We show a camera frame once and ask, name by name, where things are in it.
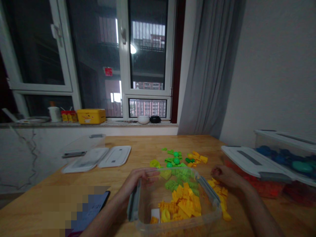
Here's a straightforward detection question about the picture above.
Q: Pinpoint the person's right hand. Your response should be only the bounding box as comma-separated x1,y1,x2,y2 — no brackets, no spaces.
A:
211,165,248,192

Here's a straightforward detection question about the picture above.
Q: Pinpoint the person's left hand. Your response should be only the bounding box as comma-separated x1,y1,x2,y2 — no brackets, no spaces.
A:
118,168,161,200

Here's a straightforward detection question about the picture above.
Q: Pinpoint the clear bin with grey latches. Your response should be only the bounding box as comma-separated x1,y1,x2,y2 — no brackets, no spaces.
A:
127,167,223,234

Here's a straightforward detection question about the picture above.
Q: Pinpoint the pile of yellow toy bricks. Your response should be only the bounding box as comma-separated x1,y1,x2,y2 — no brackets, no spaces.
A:
207,177,232,222
186,151,209,164
150,182,203,224

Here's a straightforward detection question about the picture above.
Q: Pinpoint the pile of green toy bricks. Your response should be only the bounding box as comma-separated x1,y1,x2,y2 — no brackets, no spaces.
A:
149,147,196,171
164,168,201,197

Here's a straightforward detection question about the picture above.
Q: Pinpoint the white bin lid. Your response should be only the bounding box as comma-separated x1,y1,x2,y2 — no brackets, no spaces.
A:
61,147,110,174
97,145,132,169

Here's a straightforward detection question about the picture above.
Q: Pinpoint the lidded bin of orange bricks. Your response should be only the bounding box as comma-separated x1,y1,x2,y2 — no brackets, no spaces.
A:
221,145,296,199

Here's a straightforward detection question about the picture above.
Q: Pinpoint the dark smartphone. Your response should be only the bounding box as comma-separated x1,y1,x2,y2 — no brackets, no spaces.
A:
71,190,111,233

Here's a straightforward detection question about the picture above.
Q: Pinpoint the empty clear storage bin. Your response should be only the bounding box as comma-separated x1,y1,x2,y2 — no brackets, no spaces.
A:
61,133,107,159

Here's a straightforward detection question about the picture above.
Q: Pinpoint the lidded bin of blue pieces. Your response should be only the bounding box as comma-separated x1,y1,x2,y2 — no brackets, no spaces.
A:
254,129,316,187

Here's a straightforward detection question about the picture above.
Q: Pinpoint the yellow lidded box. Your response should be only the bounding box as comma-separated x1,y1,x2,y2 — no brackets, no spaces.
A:
76,108,107,125

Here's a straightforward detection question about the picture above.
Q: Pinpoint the bin of dark red pieces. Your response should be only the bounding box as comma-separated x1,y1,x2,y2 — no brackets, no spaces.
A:
282,180,316,208

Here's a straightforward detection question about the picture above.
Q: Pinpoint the red packet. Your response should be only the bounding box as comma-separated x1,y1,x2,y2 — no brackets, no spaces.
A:
61,110,78,123

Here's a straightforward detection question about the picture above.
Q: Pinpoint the grey curtain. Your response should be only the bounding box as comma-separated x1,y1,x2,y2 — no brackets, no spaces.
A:
177,0,247,139

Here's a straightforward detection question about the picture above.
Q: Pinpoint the white jar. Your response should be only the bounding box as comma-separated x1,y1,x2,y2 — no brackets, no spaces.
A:
48,101,62,123

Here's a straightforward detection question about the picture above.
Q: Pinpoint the white framed window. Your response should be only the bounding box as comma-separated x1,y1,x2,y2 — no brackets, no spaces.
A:
0,0,179,122

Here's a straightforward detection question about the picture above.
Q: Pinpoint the white plate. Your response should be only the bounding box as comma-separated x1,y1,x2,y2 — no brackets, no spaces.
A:
15,116,51,124

